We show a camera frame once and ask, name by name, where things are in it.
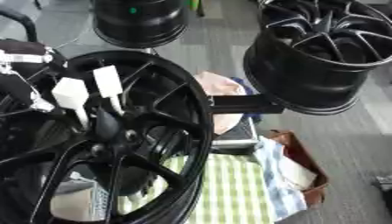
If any black multi-spoke wheel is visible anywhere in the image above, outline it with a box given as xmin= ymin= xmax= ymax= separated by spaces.
xmin=241 ymin=0 xmax=392 ymax=116

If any silver and black device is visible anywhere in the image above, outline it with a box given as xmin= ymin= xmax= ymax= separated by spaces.
xmin=209 ymin=115 xmax=263 ymax=155

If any white paper sheet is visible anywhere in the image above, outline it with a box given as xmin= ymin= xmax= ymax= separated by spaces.
xmin=276 ymin=157 xmax=319 ymax=191

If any brown cardboard box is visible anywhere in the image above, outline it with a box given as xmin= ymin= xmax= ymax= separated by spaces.
xmin=264 ymin=129 xmax=331 ymax=208

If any pale pink cloth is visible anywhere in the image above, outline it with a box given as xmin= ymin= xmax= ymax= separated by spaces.
xmin=192 ymin=71 xmax=250 ymax=136

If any blue and white checked cloth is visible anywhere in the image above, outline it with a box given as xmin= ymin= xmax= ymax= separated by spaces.
xmin=252 ymin=136 xmax=310 ymax=221

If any large black spoked wheel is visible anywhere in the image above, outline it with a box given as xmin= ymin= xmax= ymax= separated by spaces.
xmin=0 ymin=50 xmax=216 ymax=224

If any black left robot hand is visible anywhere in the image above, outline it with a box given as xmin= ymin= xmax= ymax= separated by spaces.
xmin=0 ymin=57 xmax=69 ymax=117

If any black stand bar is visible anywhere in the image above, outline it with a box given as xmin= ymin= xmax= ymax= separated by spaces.
xmin=209 ymin=94 xmax=287 ymax=115

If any black wheel rim with green dot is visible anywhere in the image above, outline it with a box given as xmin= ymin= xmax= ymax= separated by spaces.
xmin=90 ymin=0 xmax=190 ymax=49

